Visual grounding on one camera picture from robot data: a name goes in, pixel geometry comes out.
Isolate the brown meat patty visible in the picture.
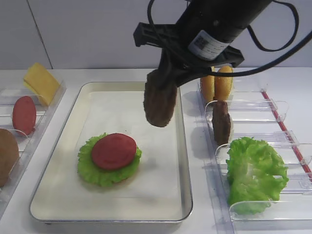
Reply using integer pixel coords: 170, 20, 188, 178
212, 100, 231, 146
143, 69, 177, 128

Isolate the red tomato slice on tray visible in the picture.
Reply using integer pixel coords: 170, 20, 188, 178
91, 133, 137, 170

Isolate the golden bun half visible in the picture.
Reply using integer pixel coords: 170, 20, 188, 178
214, 76, 233, 101
200, 75, 215, 103

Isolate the green lettuce on tray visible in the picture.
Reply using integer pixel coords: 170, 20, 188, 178
77, 133, 142, 187

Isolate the red tomato slice in rack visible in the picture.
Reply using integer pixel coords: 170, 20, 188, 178
12, 96, 37, 135

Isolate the metal tray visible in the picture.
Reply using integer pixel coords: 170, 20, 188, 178
29, 82, 193, 223

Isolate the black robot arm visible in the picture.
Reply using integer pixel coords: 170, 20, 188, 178
133, 0, 271, 89

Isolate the red rail strip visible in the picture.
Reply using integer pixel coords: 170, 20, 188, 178
270, 104, 312, 180

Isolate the brown meat patty in rack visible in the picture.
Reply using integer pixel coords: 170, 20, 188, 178
212, 100, 231, 146

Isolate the brown bun top in rack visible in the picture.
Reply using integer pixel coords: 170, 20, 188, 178
0, 129, 19, 187

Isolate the green lettuce leaf in rack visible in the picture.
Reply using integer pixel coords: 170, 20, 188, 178
226, 137, 289, 215

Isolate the black cable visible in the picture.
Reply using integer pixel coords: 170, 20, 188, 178
147, 0, 312, 77

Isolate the clear plastic rack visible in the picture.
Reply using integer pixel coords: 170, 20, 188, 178
0, 81, 66, 215
197, 87, 312, 234

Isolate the golden bun half left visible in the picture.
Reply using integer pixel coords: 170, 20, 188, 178
200, 75, 215, 103

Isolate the yellow cheese slice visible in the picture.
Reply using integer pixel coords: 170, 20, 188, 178
23, 62, 60, 106

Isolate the golden bun half right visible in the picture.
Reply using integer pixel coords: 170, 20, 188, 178
214, 76, 233, 101

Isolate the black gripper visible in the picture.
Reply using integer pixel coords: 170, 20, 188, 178
133, 22, 244, 89

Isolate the clear plastic left rack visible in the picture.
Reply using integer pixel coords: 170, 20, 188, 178
0, 81, 66, 215

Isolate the clear plastic right rack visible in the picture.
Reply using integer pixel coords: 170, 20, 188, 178
197, 87, 312, 234

